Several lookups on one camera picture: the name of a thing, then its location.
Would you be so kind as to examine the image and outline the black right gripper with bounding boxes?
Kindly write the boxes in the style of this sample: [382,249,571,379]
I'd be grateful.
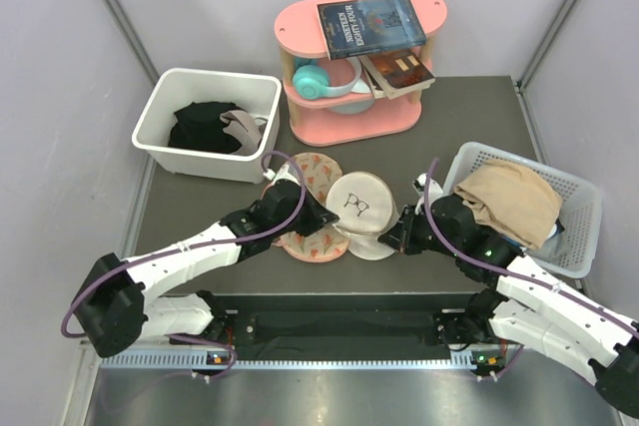
[379,205,461,257]

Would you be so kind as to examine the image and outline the white mesh laundry bag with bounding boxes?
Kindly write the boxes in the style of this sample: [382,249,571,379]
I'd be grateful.
[325,172,398,261]

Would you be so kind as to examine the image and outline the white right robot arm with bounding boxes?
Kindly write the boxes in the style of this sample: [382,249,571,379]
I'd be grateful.
[378,196,638,418]

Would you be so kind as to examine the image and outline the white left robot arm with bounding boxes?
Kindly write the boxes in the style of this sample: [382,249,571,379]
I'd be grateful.
[72,171,338,358]

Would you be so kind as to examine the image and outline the floral mesh laundry bag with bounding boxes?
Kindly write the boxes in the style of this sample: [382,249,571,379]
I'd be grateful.
[274,152,350,263]

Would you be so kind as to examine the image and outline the beige bra in bin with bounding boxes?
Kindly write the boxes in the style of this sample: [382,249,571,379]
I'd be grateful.
[220,110,268,156]

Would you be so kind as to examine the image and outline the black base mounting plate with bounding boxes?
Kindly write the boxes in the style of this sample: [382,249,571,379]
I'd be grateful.
[203,309,496,349]

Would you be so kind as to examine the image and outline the white plastic bin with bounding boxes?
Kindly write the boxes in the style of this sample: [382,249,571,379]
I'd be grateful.
[132,68,282,184]

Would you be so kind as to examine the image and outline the black garment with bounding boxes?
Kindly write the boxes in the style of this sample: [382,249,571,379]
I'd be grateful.
[168,101,240,154]

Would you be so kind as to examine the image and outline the beige cloth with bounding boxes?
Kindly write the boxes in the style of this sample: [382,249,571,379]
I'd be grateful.
[453,159,563,249]

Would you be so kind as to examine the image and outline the grey bowl on shelf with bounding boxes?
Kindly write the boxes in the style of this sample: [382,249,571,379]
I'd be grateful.
[328,98,375,115]

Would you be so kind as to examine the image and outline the teal headphones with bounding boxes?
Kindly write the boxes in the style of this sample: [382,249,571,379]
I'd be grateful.
[293,57,371,100]

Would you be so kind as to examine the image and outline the grey cloth in basket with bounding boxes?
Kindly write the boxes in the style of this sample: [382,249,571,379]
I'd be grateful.
[535,225,570,262]

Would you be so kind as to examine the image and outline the pink wooden shelf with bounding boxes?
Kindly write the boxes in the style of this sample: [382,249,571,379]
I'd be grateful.
[275,0,447,147]

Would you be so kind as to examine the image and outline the dark orange book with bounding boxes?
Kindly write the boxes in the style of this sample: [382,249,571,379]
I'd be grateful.
[359,49,435,99]

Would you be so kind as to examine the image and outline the white plastic basket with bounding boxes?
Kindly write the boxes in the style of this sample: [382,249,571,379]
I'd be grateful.
[443,142,603,279]

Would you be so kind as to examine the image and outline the blue Nineteen Eighty-Four book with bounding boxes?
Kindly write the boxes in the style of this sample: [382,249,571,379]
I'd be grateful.
[318,0,427,60]

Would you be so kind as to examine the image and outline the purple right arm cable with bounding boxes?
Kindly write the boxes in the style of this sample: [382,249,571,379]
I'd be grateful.
[422,156,639,380]

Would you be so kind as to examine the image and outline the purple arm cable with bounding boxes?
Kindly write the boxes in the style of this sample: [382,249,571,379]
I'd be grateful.
[60,150,307,381]
[422,156,639,380]

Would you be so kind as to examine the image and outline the grey slotted cable duct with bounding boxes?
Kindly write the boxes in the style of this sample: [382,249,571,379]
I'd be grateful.
[99,349,505,371]

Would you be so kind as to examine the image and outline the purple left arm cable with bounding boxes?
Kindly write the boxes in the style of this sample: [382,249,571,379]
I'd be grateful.
[60,150,307,381]

